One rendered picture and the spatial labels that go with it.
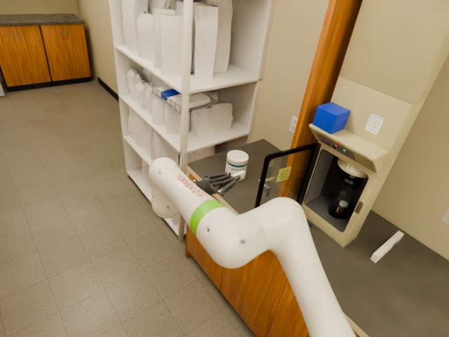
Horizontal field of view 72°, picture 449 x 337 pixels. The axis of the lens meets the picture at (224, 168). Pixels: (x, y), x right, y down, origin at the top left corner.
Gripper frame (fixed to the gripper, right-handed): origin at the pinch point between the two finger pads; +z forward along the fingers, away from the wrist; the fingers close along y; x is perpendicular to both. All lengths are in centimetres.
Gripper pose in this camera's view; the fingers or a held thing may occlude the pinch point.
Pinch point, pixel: (238, 176)
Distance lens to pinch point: 134.9
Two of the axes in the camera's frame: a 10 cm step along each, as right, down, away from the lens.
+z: 7.9, -2.8, 5.5
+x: -1.0, 8.2, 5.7
